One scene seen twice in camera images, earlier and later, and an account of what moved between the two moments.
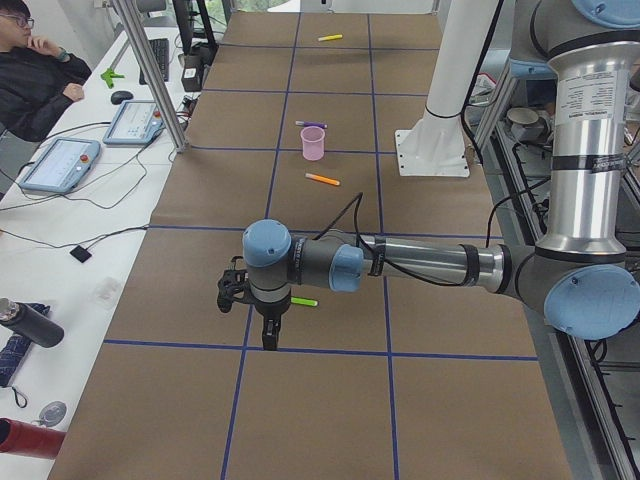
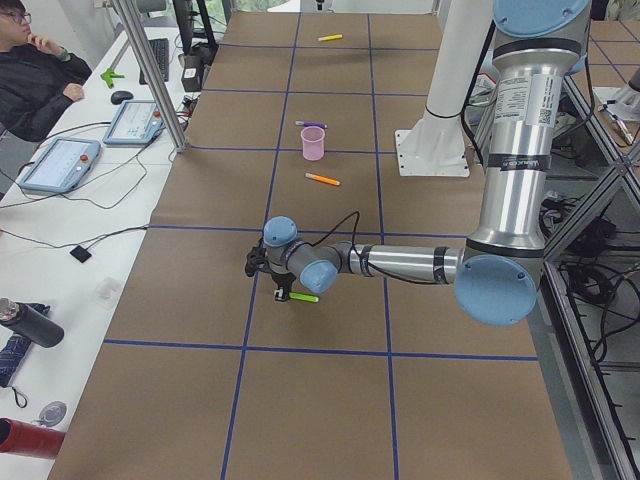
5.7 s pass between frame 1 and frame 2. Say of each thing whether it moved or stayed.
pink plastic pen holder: stayed
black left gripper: moved
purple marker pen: stayed
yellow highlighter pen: stayed
